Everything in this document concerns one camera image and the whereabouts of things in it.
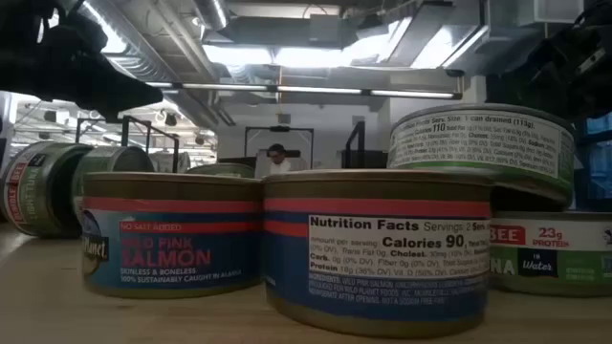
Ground blue-lit window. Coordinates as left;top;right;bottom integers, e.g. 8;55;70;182
583;113;612;202

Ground olive green tuna can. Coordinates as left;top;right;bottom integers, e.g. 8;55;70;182
71;144;156;219

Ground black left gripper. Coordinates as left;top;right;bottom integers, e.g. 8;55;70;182
0;0;164;123

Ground bright ceiling light panel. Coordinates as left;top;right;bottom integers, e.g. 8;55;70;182
202;43;353;69

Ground black stand with box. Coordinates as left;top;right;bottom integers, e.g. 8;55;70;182
341;119;389;169

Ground green Bumble Bee tuna can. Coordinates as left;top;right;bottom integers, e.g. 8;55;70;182
386;102;577;207
487;209;612;298
0;140;93;240

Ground blue pink salmon can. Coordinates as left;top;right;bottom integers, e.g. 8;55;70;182
185;161;256;180
80;170;264;300
260;167;494;339

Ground person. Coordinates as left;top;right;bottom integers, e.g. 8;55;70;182
265;142;294;176

